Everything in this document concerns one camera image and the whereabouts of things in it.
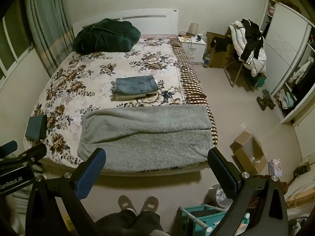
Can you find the grey fleece blanket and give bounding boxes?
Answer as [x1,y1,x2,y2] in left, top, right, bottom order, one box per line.
[77,104,213,172]

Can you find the white nightstand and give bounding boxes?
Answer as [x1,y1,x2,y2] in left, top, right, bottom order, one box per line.
[177,35,207,64]

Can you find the metal folding chair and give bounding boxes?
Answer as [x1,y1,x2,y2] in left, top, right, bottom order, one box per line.
[224,59,250,88]

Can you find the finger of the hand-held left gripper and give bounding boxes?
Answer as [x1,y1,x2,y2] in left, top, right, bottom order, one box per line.
[0,141,18,158]
[7,143,47,169]

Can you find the dark green blanket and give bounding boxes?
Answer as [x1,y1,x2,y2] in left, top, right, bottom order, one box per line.
[73,18,141,54]

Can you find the folded dark teal cloth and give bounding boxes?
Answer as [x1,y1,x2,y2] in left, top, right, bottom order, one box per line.
[25,114,48,140]

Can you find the folded blue jeans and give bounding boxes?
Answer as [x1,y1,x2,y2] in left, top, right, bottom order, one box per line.
[113,75,159,95]

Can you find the black clothes pile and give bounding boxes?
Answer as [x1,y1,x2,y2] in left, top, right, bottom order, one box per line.
[240,18,264,62]

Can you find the silver bucket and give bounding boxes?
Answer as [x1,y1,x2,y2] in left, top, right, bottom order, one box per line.
[205,184,233,208]

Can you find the white bed headboard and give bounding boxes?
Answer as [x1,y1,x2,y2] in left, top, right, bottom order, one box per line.
[72,8,179,36]

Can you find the dark shoes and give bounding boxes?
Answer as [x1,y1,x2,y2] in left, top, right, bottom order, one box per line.
[257,88,276,111]

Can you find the grey slipper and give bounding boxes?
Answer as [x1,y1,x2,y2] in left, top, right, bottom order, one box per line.
[118,195,134,213]
[140,196,159,213]

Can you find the striped green curtain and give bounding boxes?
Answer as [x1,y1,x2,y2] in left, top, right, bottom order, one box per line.
[25,0,74,77]

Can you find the large brown cardboard box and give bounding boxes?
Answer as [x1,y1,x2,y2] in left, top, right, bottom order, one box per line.
[205,31,240,69]

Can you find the folded beige pants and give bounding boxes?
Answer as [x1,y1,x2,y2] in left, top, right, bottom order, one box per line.
[114,91,159,101]

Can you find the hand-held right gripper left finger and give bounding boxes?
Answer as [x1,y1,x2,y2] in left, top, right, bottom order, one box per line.
[25,147,107,236]

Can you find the floral bed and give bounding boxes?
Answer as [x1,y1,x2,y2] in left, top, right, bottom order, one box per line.
[23,37,218,175]

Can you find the teal bin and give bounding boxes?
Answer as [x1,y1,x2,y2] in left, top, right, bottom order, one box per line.
[251,76,267,89]

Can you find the black cloth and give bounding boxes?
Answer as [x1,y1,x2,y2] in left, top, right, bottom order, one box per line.
[212,37,233,53]

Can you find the white wardrobe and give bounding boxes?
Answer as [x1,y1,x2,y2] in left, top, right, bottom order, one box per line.
[259,0,315,124]

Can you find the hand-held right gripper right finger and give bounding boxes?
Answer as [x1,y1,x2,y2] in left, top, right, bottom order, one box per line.
[207,147,288,236]

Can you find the open cardboard box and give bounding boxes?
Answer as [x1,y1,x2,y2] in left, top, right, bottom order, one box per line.
[230,131,268,176]

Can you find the chair with clothes pile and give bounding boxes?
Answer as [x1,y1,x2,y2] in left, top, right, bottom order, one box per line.
[229,21,267,77]

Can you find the person's legs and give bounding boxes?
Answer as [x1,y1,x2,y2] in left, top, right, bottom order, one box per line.
[95,209,168,236]

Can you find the window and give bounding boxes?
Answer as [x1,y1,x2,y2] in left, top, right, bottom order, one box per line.
[0,15,35,79]

